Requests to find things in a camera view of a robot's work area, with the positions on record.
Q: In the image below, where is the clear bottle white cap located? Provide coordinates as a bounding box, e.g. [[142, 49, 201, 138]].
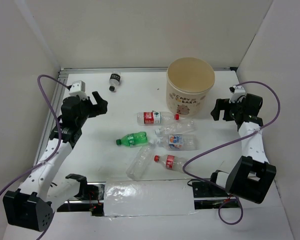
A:
[[155, 119, 195, 137]]

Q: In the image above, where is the green plastic bottle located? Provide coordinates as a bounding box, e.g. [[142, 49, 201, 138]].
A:
[[115, 131, 148, 147]]

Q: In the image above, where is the long clear bottle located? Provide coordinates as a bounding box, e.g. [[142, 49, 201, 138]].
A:
[[126, 140, 156, 181]]

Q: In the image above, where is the red white label bottle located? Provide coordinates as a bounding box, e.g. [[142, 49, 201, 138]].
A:
[[137, 111, 180, 126]]

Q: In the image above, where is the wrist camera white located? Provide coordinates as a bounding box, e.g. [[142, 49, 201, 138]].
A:
[[229, 85, 246, 104], [68, 80, 88, 101]]

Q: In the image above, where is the aluminium frame rail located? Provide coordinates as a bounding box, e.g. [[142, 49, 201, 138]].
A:
[[34, 66, 237, 167]]

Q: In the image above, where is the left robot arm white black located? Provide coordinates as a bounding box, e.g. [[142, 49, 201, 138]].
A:
[[2, 91, 108, 232]]

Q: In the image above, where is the beige capybara bin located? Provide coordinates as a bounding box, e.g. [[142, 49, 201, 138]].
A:
[[166, 57, 215, 117]]

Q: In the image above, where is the blue orange label bottle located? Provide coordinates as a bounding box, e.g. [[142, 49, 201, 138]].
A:
[[156, 134, 198, 151]]

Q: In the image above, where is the white tape sheet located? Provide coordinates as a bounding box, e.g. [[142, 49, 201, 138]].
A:
[[103, 179, 195, 217]]

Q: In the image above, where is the small black label bottle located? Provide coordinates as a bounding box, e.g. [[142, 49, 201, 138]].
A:
[[109, 72, 121, 92]]

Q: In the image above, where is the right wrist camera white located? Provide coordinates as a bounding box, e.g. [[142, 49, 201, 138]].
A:
[[229, 85, 246, 104]]

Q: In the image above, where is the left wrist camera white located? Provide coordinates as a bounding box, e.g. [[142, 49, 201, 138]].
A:
[[68, 80, 88, 101]]

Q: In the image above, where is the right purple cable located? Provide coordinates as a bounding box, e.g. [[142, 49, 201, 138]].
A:
[[182, 80, 282, 226]]

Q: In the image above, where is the red label cola bottle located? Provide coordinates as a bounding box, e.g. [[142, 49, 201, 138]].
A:
[[154, 154, 188, 173]]

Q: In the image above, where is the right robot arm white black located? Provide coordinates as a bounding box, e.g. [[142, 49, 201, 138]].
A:
[[208, 93, 277, 204]]

